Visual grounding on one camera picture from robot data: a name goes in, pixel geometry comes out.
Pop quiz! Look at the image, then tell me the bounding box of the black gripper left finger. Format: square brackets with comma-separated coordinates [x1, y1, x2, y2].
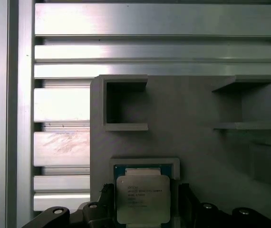
[21, 182, 116, 228]

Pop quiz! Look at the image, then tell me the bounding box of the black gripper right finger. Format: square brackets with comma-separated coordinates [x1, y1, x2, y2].
[177, 183, 271, 228]

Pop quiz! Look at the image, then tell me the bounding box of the silver CPU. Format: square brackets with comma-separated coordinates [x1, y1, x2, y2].
[113, 163, 175, 226]

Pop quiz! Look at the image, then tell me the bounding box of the grey parts rack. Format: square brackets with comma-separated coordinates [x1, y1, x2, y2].
[89, 74, 271, 228]

